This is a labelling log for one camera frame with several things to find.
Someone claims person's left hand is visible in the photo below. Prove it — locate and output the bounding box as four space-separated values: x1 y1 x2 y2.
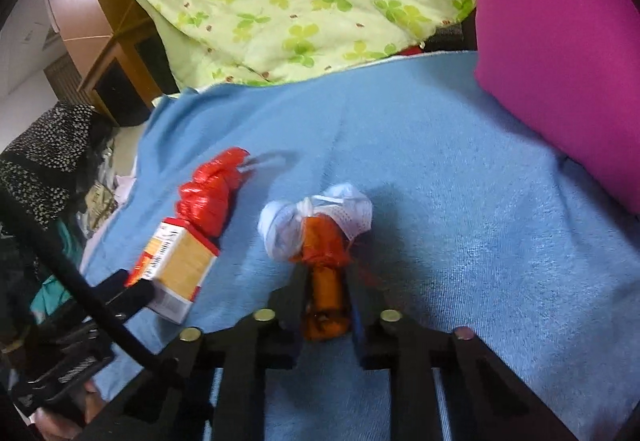
35 378 108 441

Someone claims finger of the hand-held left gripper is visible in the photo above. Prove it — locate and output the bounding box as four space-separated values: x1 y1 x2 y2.
92 269 156 322

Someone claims red plastic bag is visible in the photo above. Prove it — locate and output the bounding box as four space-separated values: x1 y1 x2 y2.
175 147 251 238

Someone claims beige patterned cloth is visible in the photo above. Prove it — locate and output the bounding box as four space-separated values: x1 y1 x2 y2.
82 146 131 232

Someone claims blue blanket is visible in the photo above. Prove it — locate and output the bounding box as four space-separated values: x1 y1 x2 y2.
80 51 640 441

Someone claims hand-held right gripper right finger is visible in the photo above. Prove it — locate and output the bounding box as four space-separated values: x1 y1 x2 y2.
347 288 581 441

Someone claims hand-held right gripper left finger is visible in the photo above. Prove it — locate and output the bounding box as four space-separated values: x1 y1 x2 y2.
82 266 308 441

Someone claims black white dotted cloth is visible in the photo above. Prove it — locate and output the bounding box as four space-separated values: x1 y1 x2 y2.
0 101 101 232

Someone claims pink pillow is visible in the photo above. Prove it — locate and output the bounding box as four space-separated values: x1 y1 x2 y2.
462 0 640 216

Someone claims teal cloth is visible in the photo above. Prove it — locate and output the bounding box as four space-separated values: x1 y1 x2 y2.
30 221 86 317

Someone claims small white orange carton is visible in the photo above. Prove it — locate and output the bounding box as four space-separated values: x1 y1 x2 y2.
125 217 221 325

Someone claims red-orange twisted plastic bag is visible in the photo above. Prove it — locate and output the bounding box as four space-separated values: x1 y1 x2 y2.
290 216 381 342

